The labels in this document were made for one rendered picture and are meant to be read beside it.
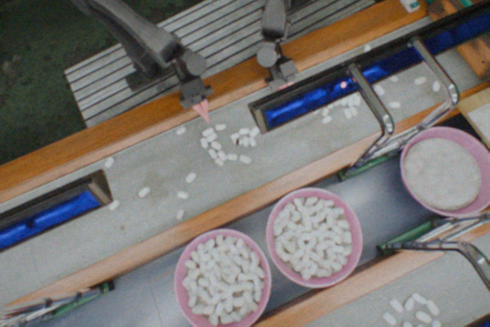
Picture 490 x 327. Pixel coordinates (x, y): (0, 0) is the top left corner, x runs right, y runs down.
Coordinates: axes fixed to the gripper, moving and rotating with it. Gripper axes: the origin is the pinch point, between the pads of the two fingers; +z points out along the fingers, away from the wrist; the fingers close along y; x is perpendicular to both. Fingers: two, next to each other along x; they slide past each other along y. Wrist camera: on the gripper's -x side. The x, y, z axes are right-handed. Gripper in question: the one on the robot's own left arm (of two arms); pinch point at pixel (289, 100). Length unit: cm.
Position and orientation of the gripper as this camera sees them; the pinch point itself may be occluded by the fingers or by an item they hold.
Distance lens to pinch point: 106.4
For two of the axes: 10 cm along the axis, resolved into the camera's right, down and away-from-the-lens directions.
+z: 3.6, 8.6, 3.6
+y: 9.1, -4.1, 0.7
